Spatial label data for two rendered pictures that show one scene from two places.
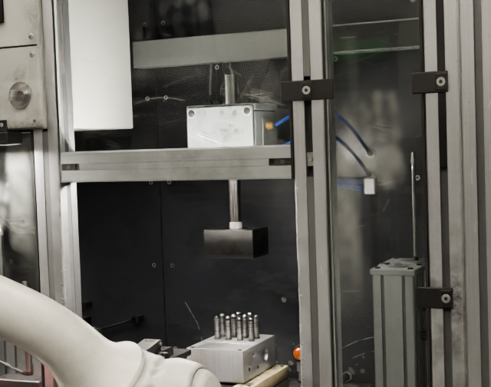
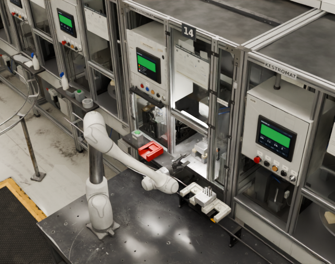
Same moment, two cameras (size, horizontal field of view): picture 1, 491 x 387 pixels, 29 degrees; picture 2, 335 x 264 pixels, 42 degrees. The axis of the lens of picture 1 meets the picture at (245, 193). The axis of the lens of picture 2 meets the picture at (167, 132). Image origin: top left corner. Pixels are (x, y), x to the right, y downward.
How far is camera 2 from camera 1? 2.18 m
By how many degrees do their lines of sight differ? 41
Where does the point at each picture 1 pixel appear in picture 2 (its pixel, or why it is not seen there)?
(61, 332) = (154, 177)
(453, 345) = (229, 175)
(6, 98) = (161, 97)
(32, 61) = (166, 93)
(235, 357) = (202, 150)
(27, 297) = (149, 172)
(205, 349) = (198, 146)
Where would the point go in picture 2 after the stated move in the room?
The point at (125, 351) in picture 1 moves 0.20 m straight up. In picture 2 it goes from (164, 178) to (163, 155)
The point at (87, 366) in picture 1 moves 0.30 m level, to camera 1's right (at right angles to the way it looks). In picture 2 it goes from (157, 181) to (200, 193)
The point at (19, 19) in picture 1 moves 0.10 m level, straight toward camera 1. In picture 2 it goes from (164, 85) to (161, 92)
